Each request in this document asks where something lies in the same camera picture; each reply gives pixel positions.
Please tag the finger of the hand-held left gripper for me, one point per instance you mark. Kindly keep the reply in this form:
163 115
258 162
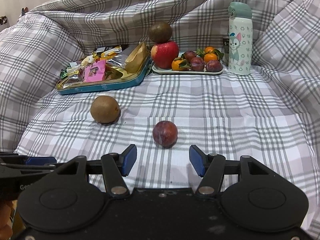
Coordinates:
15 180
40 160

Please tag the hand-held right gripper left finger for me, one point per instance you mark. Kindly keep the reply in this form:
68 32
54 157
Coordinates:
130 160

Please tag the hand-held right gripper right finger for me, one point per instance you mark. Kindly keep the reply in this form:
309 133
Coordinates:
196 160

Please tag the dark red plum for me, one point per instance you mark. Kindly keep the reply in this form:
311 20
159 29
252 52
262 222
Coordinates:
190 55
213 65
165 133
198 63

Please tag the grey plaid blanket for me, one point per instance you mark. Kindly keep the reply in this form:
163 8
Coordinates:
225 117

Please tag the brown kiwi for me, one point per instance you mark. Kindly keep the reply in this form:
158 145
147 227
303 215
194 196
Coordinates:
105 109

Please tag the teal tin snack tray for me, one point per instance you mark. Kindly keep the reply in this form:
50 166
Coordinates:
105 86

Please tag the white rectangular plate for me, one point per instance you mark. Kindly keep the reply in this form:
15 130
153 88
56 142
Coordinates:
187 72

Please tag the pink snack packet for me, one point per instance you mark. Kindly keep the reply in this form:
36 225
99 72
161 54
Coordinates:
94 72

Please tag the pile of wrapped snacks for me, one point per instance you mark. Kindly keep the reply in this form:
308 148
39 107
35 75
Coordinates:
75 71

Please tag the mandarin with leaves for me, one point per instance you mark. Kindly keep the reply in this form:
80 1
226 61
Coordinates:
176 65

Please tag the small mandarin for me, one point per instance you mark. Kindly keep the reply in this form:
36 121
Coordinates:
209 49
210 57

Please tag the red apple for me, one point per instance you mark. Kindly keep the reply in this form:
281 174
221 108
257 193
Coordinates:
165 54

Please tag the cartoon print water bottle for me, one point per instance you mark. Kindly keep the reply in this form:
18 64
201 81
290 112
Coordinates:
240 42

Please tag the dark round fruit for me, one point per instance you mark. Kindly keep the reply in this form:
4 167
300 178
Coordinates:
160 32

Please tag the dark patterned object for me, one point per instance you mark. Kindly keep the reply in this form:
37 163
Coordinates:
3 20

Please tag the dark clip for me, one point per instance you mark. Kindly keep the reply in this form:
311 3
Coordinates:
25 10

